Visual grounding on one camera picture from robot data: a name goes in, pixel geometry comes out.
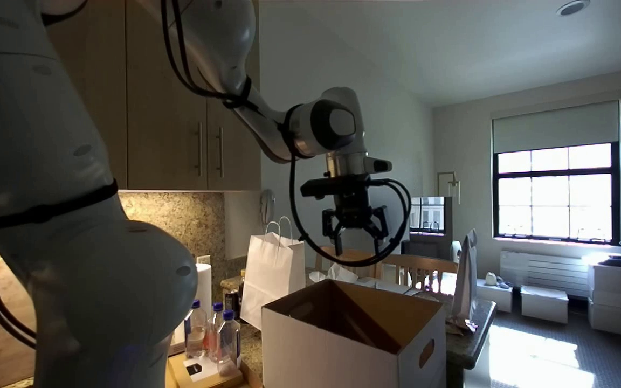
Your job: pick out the pale roller blind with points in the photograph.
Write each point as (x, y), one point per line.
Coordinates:
(557, 126)

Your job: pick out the dark television stand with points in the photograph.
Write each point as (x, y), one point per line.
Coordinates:
(426, 249)

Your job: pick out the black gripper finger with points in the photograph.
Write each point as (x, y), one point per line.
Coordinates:
(382, 224)
(333, 229)

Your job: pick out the white radiator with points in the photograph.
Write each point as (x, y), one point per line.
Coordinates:
(549, 269)

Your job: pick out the wooden upper cabinet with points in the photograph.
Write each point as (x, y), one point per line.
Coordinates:
(153, 114)

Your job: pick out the round ceiling light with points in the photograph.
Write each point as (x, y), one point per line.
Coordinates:
(572, 6)

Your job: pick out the arched floor lamp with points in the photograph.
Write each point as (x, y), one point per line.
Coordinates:
(454, 187)

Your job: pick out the white printed standing bag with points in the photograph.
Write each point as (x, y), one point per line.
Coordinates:
(466, 280)

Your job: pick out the shallow brown cardboard tray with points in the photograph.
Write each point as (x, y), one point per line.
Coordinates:
(176, 377)

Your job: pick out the flat screen television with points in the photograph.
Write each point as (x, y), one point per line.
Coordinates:
(431, 216)

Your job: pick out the white paper shopping bag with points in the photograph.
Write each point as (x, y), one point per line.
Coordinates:
(271, 272)

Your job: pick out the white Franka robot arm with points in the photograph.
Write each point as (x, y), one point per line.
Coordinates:
(75, 288)

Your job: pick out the crumpled white plastic bag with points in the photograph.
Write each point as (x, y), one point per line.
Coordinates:
(336, 272)

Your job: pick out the small cardboard box white label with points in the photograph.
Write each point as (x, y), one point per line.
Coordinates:
(206, 369)

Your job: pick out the white cube ottoman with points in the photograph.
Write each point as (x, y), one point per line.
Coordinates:
(496, 295)
(544, 304)

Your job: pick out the dark dining table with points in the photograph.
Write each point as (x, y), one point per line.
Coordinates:
(473, 338)

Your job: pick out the dark bottle gold lid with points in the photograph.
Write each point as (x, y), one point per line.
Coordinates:
(232, 294)

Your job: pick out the black framed window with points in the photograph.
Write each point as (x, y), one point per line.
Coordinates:
(557, 195)

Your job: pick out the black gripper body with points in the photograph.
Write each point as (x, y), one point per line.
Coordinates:
(355, 208)

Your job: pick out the white cardboard storage box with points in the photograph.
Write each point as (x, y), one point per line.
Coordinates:
(324, 359)

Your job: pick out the white wall phone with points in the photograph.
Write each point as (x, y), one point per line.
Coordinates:
(268, 204)

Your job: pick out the white dresser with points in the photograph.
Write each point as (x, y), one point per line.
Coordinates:
(613, 298)

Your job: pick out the wooden dining chair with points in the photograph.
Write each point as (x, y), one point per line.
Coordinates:
(419, 269)
(346, 260)

